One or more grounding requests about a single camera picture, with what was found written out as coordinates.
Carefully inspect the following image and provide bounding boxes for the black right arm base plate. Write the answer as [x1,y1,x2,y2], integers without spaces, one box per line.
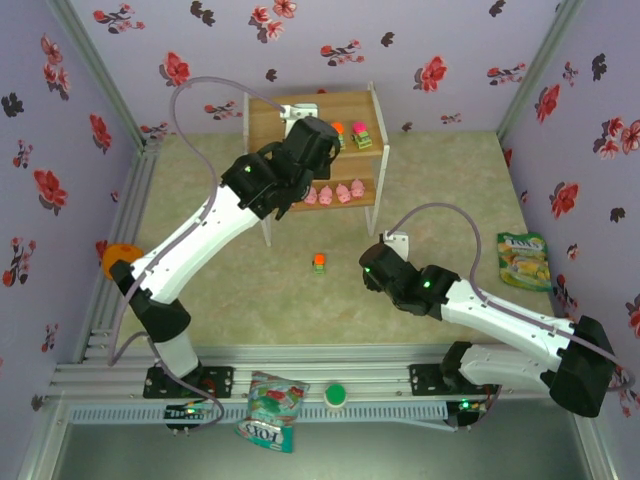
[408,363,501,396]

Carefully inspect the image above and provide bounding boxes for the aluminium corner post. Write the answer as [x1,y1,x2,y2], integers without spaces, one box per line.
[494,0,586,144]
[47,0,149,146]

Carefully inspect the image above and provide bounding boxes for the teal Fox's candy bag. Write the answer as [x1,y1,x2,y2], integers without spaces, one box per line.
[234,370,311,455]

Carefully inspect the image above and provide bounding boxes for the aluminium base rail bed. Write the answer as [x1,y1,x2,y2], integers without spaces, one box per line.
[47,344,599,401]

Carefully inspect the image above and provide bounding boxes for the pink-topped green toy truck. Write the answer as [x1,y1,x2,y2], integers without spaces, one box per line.
[351,121,374,151]

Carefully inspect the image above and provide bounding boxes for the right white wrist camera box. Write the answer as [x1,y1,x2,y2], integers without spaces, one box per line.
[382,230,410,262]

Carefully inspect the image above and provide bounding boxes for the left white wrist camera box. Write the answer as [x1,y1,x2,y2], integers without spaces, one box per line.
[278,102,320,124]

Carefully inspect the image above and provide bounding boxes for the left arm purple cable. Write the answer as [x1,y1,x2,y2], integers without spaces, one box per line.
[107,76,286,434]

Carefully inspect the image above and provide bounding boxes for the small black controller board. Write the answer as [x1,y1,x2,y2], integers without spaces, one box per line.
[164,402,211,432]
[447,398,489,431]

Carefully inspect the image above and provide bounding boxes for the green push button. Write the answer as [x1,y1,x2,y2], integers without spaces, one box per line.
[323,382,348,409]

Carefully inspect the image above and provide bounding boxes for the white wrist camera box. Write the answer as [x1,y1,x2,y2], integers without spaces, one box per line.
[278,102,320,124]
[382,230,410,262]

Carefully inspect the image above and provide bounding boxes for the white slotted cable duct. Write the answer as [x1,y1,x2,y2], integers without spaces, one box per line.
[67,403,449,426]

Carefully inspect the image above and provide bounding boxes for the aluminium side rail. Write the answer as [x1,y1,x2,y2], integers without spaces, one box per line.
[74,137,164,361]

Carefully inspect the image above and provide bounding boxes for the wooden two-tier shelf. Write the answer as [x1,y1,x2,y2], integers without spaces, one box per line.
[243,82,391,247]

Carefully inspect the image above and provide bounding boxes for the orange lidded plastic cup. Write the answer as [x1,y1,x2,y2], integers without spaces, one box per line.
[102,243,144,279]

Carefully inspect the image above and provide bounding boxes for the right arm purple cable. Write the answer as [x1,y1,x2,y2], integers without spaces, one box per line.
[387,202,636,431]

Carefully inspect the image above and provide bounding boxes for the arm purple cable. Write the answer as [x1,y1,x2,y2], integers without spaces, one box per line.
[387,202,636,431]
[107,76,286,434]

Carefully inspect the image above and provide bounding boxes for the green Fox's candy bag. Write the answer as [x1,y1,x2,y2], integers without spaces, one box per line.
[496,231,553,293]

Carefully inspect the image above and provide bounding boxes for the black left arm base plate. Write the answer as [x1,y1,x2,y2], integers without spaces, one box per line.
[143,366,235,400]

